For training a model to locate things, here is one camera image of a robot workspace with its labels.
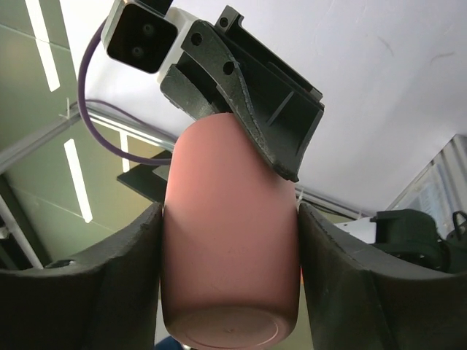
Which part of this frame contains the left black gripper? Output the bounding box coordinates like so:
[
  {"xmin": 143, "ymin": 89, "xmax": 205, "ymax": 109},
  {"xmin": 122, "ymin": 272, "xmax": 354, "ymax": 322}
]
[{"xmin": 158, "ymin": 7, "xmax": 324, "ymax": 182}]

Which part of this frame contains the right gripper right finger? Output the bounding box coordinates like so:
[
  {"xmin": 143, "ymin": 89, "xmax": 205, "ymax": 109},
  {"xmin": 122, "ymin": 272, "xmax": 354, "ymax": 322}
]
[{"xmin": 298, "ymin": 203, "xmax": 466, "ymax": 349}]

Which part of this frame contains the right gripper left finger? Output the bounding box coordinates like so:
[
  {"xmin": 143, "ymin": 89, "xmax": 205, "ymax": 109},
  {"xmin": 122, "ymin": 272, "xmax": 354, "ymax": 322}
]
[{"xmin": 1, "ymin": 203, "xmax": 163, "ymax": 349}]

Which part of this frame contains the pink cup orange handle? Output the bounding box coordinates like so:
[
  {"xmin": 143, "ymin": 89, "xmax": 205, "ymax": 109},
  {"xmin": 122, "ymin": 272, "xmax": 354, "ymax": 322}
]
[{"xmin": 161, "ymin": 113, "xmax": 301, "ymax": 349}]

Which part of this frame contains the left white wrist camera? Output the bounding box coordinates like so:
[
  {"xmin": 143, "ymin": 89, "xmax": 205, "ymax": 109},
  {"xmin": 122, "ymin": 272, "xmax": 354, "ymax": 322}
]
[{"xmin": 101, "ymin": 0, "xmax": 198, "ymax": 83}]

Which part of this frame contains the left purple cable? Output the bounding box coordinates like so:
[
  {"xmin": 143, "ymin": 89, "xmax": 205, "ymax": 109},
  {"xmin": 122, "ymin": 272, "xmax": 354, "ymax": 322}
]
[{"xmin": 77, "ymin": 25, "xmax": 174, "ymax": 166}]

